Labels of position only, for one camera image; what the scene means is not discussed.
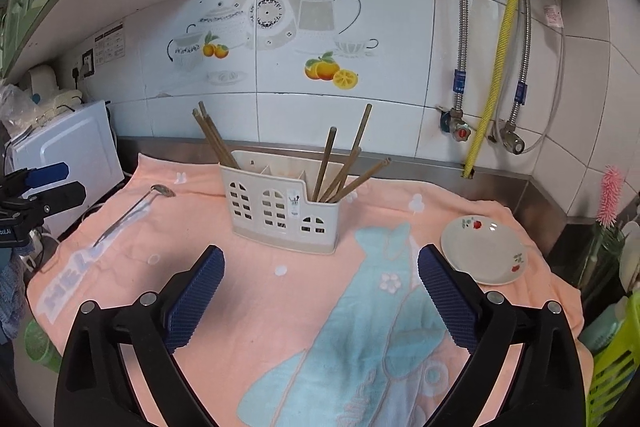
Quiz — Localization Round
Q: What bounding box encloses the right braided metal hose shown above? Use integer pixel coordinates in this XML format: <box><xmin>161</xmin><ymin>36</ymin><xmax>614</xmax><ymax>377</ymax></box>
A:
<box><xmin>504</xmin><ymin>0</ymin><xmax>551</xmax><ymax>134</ymax></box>

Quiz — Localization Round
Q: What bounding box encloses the red handle water valve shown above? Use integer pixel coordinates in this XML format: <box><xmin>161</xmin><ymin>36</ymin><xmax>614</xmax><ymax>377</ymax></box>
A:
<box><xmin>439</xmin><ymin>108</ymin><xmax>472</xmax><ymax>142</ymax></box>

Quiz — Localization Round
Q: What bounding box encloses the white floral ceramic plate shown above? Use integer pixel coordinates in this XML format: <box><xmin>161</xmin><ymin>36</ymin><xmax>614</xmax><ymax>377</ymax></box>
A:
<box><xmin>440</xmin><ymin>215</ymin><xmax>527</xmax><ymax>286</ymax></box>

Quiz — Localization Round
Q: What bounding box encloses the metal ladle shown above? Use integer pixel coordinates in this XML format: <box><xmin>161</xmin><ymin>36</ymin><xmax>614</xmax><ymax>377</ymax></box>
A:
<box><xmin>92</xmin><ymin>184</ymin><xmax>176</xmax><ymax>247</ymax></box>

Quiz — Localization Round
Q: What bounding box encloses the white microwave oven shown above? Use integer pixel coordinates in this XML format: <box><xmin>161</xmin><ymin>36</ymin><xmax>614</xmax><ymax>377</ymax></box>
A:
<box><xmin>6</xmin><ymin>101</ymin><xmax>124</xmax><ymax>237</ymax></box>

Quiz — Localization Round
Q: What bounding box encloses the yellow gas hose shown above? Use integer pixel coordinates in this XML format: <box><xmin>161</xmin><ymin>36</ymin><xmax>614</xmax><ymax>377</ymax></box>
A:
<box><xmin>460</xmin><ymin>0</ymin><xmax>528</xmax><ymax>179</ymax></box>

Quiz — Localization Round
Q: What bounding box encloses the pink and blue towel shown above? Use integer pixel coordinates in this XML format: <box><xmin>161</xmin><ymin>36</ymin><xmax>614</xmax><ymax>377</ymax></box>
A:
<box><xmin>25</xmin><ymin>150</ymin><xmax>586</xmax><ymax>427</ymax></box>

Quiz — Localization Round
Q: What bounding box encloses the left braided metal hose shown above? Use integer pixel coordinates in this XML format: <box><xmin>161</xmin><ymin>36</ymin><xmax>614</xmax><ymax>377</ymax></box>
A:
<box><xmin>429</xmin><ymin>0</ymin><xmax>471</xmax><ymax>118</ymax></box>

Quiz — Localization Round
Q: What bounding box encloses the braided metal hose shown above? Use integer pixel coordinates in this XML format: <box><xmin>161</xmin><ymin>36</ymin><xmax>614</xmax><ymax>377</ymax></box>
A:
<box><xmin>504</xmin><ymin>0</ymin><xmax>551</xmax><ymax>134</ymax></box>
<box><xmin>429</xmin><ymin>0</ymin><xmax>471</xmax><ymax>118</ymax></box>

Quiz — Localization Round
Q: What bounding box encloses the cream plastic utensil holder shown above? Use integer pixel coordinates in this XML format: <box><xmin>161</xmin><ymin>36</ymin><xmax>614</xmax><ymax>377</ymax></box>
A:
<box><xmin>220</xmin><ymin>150</ymin><xmax>340</xmax><ymax>255</ymax></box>

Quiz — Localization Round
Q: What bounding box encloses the brown wooden chopstick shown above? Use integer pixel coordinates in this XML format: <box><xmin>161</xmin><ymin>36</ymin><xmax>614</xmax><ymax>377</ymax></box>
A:
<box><xmin>194</xmin><ymin>114</ymin><xmax>239</xmax><ymax>169</ymax></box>
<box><xmin>194</xmin><ymin>101</ymin><xmax>240</xmax><ymax>169</ymax></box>
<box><xmin>338</xmin><ymin>103</ymin><xmax>372</xmax><ymax>190</ymax></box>
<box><xmin>320</xmin><ymin>146</ymin><xmax>361</xmax><ymax>202</ymax></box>
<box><xmin>311</xmin><ymin>126</ymin><xmax>337</xmax><ymax>202</ymax></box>
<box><xmin>191</xmin><ymin>108</ymin><xmax>237</xmax><ymax>169</ymax></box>
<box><xmin>329</xmin><ymin>157</ymin><xmax>392</xmax><ymax>204</ymax></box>

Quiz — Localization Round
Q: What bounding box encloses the pink bottle brush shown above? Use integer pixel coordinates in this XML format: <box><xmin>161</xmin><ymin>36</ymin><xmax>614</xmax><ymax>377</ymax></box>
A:
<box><xmin>597</xmin><ymin>166</ymin><xmax>624</xmax><ymax>228</ymax></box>

